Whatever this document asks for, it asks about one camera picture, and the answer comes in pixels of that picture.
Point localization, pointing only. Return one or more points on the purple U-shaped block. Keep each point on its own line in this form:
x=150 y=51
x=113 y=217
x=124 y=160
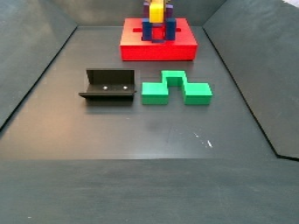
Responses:
x=168 y=9

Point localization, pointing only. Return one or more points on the red base board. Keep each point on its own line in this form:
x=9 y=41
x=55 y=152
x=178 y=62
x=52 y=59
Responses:
x=135 y=49

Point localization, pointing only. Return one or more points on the yellow rectangular bar block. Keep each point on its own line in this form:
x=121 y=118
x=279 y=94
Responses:
x=156 y=11

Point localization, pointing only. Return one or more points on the dark blue U-shaped block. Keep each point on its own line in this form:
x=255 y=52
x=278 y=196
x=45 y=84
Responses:
x=159 y=33

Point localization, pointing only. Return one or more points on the black angled bracket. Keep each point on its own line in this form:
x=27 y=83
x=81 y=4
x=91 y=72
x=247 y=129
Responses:
x=109 y=83

